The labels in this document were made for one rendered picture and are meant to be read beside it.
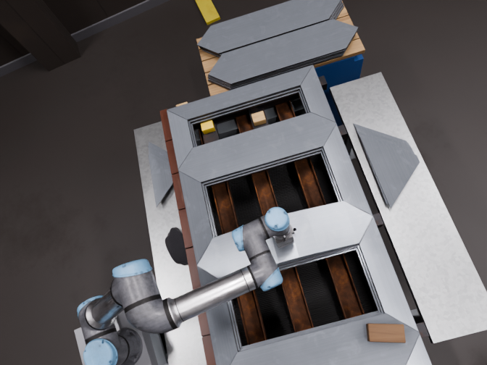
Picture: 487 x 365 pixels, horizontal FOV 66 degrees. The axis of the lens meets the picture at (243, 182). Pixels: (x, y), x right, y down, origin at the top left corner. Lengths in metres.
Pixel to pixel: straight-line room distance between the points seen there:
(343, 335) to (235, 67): 1.30
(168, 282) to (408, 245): 1.06
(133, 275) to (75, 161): 2.01
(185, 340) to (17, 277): 1.63
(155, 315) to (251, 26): 1.50
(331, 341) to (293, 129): 0.88
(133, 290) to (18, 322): 1.88
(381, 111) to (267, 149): 0.58
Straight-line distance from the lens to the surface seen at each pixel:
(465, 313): 1.73
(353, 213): 1.57
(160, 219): 1.89
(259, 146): 1.70
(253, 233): 1.21
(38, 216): 3.13
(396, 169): 1.75
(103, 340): 1.58
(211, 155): 1.73
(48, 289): 2.94
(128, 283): 1.22
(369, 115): 1.90
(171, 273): 1.82
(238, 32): 2.10
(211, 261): 1.57
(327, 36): 2.03
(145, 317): 1.21
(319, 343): 1.52
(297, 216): 1.51
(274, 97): 1.85
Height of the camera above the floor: 2.38
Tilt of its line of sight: 67 degrees down
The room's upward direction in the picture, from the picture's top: 25 degrees counter-clockwise
